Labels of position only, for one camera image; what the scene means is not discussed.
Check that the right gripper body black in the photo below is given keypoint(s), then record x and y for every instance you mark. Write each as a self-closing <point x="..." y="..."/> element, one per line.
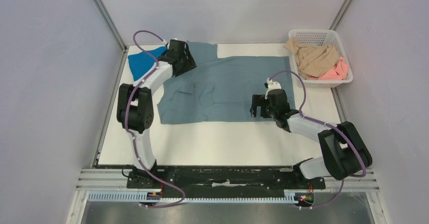
<point x="258" y="105"/>

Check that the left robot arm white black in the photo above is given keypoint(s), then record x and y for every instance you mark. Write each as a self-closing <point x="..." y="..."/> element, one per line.
<point x="135" y="106"/>

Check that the aluminium frame post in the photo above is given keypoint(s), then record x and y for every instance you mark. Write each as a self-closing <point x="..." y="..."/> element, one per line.
<point x="340" y="14"/>
<point x="109" y="22"/>

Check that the white cable duct strip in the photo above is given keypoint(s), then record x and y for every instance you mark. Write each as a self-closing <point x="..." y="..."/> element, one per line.
<point x="145" y="197"/>

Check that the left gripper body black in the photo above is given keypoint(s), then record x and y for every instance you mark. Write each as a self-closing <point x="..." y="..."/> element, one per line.
<point x="187" y="64"/>

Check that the left aluminium frame post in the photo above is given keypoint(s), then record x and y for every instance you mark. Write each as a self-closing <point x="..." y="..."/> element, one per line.
<point x="109" y="22"/>

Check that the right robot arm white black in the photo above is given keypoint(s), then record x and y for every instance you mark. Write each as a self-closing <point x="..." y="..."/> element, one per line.
<point x="344" y="153"/>

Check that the right aluminium frame post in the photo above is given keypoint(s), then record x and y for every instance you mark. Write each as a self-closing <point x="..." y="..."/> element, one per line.
<point x="340" y="14"/>

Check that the pink t shirt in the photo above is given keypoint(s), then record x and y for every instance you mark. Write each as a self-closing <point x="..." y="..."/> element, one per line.
<point x="338" y="72"/>

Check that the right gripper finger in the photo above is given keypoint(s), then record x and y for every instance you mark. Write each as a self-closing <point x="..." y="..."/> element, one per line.
<point x="257" y="110"/>
<point x="258" y="99"/>

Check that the grey-blue t shirt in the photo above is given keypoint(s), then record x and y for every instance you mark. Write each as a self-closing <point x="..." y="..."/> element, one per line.
<point x="218" y="89"/>

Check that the folded bright blue t shirt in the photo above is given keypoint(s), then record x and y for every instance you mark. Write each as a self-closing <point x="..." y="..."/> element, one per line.
<point x="140" y="64"/>

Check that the beige t shirt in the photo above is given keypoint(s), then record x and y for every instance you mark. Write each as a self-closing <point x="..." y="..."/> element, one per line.
<point x="312" y="61"/>

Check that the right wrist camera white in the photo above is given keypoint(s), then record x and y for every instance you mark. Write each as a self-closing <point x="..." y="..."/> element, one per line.
<point x="271" y="85"/>

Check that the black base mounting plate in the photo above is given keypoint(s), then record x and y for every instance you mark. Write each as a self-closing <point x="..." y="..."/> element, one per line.
<point x="224" y="181"/>

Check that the white plastic laundry basket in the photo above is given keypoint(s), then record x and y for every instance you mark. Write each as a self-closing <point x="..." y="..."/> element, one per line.
<point x="320" y="37"/>

